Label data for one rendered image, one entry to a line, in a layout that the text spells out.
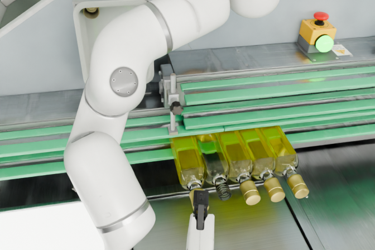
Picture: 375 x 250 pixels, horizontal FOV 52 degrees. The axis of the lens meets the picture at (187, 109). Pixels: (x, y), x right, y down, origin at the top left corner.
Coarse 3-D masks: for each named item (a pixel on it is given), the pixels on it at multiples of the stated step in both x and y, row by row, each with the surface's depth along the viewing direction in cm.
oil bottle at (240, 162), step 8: (224, 136) 96; (232, 136) 96; (240, 136) 96; (224, 144) 94; (232, 144) 94; (240, 144) 94; (224, 152) 93; (232, 152) 91; (240, 152) 91; (248, 152) 92; (232, 160) 89; (240, 160) 89; (248, 160) 89; (232, 168) 88; (240, 168) 88; (248, 168) 88; (232, 176) 89
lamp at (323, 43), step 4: (320, 36) 101; (324, 36) 101; (328, 36) 101; (316, 40) 102; (320, 40) 101; (324, 40) 100; (328, 40) 100; (332, 40) 101; (316, 44) 102; (320, 44) 101; (324, 44) 100; (328, 44) 101; (332, 44) 101; (316, 48) 103; (320, 48) 101; (324, 48) 101; (328, 48) 101
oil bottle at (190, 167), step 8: (184, 136) 96; (192, 136) 96; (176, 144) 94; (184, 144) 94; (192, 144) 94; (176, 152) 92; (184, 152) 91; (192, 152) 91; (176, 160) 92; (184, 160) 89; (192, 160) 89; (200, 160) 89; (176, 168) 93; (184, 168) 87; (192, 168) 87; (200, 168) 87; (184, 176) 86; (192, 176) 86; (200, 176) 87; (184, 184) 87
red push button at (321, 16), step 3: (315, 12) 103; (318, 12) 102; (321, 12) 102; (324, 12) 103; (315, 15) 102; (318, 15) 101; (321, 15) 101; (324, 15) 101; (327, 15) 101; (318, 18) 101; (321, 18) 101; (324, 18) 101; (327, 18) 101; (318, 21) 103; (321, 21) 103
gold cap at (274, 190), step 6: (270, 180) 87; (276, 180) 87; (264, 186) 88; (270, 186) 86; (276, 186) 85; (270, 192) 85; (276, 192) 84; (282, 192) 84; (270, 198) 85; (276, 198) 85; (282, 198) 85
